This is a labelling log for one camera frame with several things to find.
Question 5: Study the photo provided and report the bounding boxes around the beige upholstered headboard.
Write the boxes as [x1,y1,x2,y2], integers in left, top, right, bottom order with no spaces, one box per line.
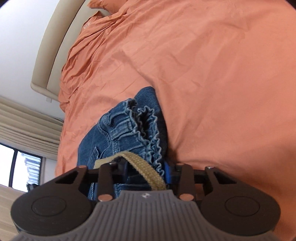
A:
[31,0,109,100]

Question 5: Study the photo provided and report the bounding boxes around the orange duvet cover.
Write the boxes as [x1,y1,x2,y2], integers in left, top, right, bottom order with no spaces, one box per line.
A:
[56,1,295,240]

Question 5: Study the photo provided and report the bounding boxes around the blue denim jeans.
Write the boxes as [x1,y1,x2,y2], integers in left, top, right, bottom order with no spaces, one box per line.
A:
[77,86,169,201]

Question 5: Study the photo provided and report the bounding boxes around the beige curtain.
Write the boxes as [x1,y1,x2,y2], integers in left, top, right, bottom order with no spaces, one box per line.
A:
[1,97,63,160]

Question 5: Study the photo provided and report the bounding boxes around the orange pillow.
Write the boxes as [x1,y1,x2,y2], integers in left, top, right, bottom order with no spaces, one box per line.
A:
[88,0,127,14]

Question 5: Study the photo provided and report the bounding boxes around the black framed window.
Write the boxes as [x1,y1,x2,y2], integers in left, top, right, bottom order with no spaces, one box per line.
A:
[0,144,42,192]

